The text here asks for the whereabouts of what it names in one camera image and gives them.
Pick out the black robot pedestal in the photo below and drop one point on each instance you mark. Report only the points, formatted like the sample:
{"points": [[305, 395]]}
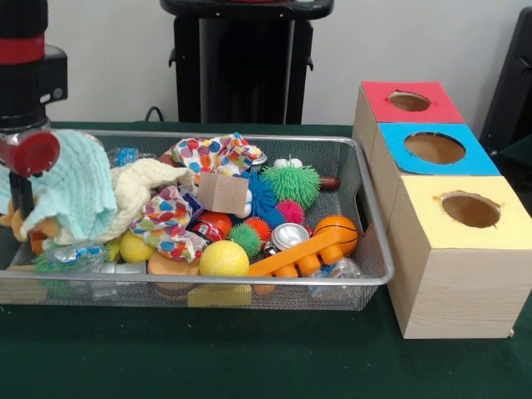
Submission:
{"points": [[232, 75]]}

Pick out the silver mesh bin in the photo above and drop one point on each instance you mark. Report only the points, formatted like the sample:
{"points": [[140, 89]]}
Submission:
{"points": [[361, 187]]}

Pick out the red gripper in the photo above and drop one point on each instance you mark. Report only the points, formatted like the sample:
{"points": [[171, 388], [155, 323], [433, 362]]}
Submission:
{"points": [[35, 154]]}

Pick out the orange plush toy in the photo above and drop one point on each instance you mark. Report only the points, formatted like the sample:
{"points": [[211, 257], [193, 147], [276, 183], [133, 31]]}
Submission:
{"points": [[41, 230]]}

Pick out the polka dot cloth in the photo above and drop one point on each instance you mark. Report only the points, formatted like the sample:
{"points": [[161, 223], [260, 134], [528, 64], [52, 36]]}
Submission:
{"points": [[208, 154]]}

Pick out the beige cardboard block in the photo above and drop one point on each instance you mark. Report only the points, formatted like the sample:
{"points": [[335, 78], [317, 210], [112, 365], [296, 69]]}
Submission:
{"points": [[222, 193]]}

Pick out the mint green cloth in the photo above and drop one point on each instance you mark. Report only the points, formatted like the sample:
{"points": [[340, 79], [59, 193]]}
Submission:
{"points": [[79, 187]]}

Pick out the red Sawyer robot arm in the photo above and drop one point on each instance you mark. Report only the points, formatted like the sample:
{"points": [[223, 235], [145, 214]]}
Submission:
{"points": [[21, 83]]}

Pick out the orange toy block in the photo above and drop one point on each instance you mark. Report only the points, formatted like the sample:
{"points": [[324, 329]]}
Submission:
{"points": [[299, 255]]}

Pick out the green spiky ball toy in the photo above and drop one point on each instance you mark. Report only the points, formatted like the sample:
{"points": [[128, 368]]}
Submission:
{"points": [[291, 183]]}

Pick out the wooden three-hole box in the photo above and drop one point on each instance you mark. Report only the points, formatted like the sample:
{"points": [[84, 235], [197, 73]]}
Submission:
{"points": [[457, 291]]}

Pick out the yellow ball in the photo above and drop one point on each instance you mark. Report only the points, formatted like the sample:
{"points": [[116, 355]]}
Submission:
{"points": [[223, 258]]}

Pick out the pink spiky ball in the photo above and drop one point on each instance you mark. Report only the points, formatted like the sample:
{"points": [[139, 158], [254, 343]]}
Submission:
{"points": [[291, 211]]}

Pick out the cream white cloth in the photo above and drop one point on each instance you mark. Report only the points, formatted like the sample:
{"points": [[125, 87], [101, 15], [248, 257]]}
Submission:
{"points": [[133, 187]]}

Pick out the orange toy basketball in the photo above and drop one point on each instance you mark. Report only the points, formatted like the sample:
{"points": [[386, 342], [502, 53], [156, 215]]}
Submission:
{"points": [[338, 230]]}

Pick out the black upright panel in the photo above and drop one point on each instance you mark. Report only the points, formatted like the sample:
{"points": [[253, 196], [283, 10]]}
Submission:
{"points": [[511, 83]]}

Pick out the dark green side tablecloth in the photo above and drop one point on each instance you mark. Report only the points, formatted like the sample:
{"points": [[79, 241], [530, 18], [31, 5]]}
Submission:
{"points": [[519, 151]]}

